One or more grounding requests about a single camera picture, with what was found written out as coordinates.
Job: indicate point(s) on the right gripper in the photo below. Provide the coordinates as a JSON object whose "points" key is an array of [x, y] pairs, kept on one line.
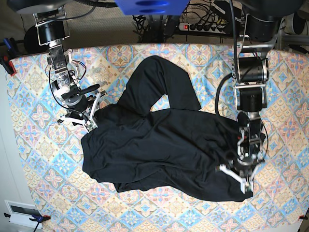
{"points": [[79, 103]]}

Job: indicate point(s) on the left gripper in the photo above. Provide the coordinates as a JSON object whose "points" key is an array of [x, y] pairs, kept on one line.
{"points": [[243, 168]]}

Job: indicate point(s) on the black t-shirt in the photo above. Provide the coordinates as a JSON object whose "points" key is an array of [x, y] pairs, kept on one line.
{"points": [[156, 135]]}

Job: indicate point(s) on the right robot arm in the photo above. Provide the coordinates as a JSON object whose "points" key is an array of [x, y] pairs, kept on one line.
{"points": [[51, 27]]}

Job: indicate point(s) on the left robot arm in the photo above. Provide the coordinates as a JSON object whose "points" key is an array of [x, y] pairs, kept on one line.
{"points": [[255, 33]]}

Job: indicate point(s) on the round black speaker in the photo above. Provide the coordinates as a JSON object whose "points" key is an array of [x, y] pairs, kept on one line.
{"points": [[31, 42]]}

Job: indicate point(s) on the blue table clamp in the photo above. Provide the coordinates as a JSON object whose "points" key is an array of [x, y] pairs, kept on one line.
{"points": [[5, 60]]}

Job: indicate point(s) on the patterned tablecloth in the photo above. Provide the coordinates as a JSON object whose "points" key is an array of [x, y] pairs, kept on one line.
{"points": [[51, 156]]}

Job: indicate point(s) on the black orange bottom clamp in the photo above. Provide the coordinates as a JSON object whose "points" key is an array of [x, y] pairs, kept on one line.
{"points": [[36, 218]]}

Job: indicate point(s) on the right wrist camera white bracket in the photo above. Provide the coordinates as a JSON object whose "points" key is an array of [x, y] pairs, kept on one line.
{"points": [[88, 122]]}

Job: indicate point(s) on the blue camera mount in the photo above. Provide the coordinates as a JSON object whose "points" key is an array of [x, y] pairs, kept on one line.
{"points": [[152, 7]]}

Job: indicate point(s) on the white wall outlet box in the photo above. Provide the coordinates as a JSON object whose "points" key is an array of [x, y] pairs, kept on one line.
{"points": [[20, 213]]}

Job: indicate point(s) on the white power strip red switch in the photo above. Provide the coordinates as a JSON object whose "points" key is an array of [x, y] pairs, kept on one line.
{"points": [[206, 28]]}

